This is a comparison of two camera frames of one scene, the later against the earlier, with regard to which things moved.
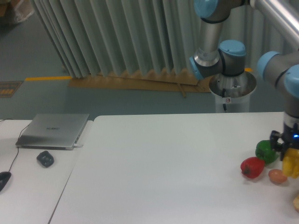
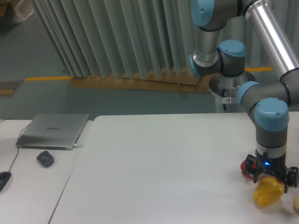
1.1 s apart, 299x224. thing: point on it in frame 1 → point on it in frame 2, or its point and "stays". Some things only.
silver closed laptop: [56, 131] stays
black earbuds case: [45, 158] stays
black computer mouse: [4, 177] stays
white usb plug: [76, 145] stays
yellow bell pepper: [290, 164] → [268, 191]
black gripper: [291, 136] → [277, 166]
